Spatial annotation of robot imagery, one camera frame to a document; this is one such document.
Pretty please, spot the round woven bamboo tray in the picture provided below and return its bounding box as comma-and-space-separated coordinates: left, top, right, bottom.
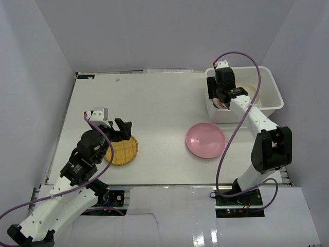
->
112, 136, 138, 166

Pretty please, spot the cream round plate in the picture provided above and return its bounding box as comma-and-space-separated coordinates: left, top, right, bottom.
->
236, 83, 260, 105

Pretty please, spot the pink round plate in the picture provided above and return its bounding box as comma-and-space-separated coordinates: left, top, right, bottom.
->
185, 122, 226, 159

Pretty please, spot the orange sunburst white plate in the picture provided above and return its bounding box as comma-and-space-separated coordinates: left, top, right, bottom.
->
212, 98, 228, 110

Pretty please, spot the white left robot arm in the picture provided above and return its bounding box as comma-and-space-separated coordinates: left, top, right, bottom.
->
7, 116, 132, 246

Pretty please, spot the white plastic bin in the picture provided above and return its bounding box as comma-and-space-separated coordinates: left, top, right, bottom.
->
205, 66, 284, 124

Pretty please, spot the black label sticker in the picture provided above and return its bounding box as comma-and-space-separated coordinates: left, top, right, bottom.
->
77, 75, 95, 80

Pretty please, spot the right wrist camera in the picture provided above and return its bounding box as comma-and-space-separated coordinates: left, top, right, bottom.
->
213, 60, 229, 69

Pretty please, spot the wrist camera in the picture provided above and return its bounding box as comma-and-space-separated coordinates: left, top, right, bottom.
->
84, 108, 108, 121
213, 60, 229, 69

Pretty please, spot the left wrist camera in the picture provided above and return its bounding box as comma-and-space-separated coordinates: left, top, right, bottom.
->
84, 108, 108, 121

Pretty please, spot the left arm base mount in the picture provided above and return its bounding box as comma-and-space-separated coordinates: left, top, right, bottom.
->
82, 190, 129, 216

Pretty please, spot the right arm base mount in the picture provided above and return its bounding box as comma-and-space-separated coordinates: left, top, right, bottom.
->
209, 190, 265, 219

